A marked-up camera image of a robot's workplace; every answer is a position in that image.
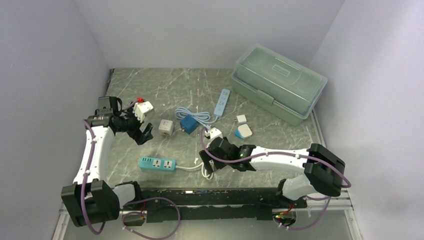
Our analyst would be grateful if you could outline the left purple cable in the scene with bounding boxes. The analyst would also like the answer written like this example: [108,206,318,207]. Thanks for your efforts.
[79,99,181,240]

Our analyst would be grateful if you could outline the white cube socket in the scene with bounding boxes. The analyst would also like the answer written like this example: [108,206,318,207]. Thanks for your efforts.
[158,119,174,136]

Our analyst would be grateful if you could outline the light blue power strip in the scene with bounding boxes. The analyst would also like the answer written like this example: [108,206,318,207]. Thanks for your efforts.
[174,88,231,130]

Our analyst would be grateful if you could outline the white blue charger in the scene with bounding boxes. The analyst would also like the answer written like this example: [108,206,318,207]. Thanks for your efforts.
[234,124,253,139]

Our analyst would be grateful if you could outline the purple cable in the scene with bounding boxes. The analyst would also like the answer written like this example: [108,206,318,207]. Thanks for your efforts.
[198,127,352,232]
[79,99,181,240]

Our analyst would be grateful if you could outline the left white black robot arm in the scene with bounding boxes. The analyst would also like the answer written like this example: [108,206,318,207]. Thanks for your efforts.
[61,96,154,235]

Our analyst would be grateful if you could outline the small white charger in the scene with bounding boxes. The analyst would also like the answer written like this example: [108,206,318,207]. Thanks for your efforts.
[234,114,247,125]

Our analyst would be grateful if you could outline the green plastic toolbox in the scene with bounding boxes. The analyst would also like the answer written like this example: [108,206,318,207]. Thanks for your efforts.
[231,44,328,126]

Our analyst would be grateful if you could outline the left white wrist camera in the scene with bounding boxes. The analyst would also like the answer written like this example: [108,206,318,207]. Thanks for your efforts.
[132,97,154,123]

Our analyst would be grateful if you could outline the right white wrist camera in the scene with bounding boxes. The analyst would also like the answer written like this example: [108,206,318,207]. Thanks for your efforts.
[204,127,223,141]

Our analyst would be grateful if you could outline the blue cube adapter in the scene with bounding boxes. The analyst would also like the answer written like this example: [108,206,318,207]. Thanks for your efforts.
[180,115,199,135]

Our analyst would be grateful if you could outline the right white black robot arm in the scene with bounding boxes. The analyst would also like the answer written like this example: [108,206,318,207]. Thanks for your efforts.
[199,137,351,208]

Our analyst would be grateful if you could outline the teal power strip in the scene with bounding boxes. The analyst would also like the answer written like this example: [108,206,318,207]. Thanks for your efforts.
[138,156,216,181]

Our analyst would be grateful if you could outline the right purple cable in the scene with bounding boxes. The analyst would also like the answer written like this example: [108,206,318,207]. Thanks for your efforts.
[198,127,352,232]

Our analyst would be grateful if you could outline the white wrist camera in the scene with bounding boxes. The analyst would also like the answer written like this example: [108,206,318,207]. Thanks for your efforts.
[204,127,223,141]
[132,97,154,123]

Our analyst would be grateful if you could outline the black base frame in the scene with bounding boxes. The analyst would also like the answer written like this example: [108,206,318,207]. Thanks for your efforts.
[122,187,308,223]

